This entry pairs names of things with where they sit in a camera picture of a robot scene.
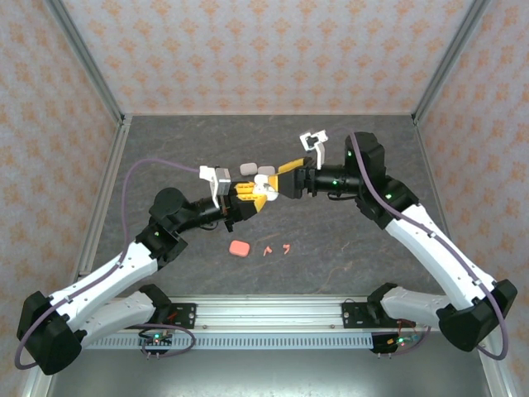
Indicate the pink earbud charging case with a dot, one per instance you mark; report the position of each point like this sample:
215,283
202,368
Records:
239,248

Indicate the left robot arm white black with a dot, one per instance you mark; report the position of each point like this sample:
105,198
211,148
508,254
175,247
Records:
103,281

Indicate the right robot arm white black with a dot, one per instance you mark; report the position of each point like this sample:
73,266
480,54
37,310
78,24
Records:
434,252

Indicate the small circuit board with LED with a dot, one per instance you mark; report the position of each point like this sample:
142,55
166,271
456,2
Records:
403,341
156,341

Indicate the brushed metal panel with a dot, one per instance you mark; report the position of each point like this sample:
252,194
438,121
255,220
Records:
268,376

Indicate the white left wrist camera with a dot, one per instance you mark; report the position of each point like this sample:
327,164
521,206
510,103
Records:
223,178

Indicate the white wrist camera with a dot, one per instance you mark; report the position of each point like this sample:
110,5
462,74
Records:
319,154
223,178

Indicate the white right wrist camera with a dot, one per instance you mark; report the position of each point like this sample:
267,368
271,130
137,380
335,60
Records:
319,154

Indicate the aluminium side rail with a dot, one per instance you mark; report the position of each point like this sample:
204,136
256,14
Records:
429,165
117,153

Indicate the wide aluminium base rail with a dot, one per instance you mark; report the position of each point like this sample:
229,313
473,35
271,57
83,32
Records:
268,314

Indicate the aluminium corner post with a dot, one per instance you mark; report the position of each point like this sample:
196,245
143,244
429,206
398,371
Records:
451,54
84,54

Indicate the short aluminium frame post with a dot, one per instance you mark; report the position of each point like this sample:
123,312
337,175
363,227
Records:
494,372
35,386

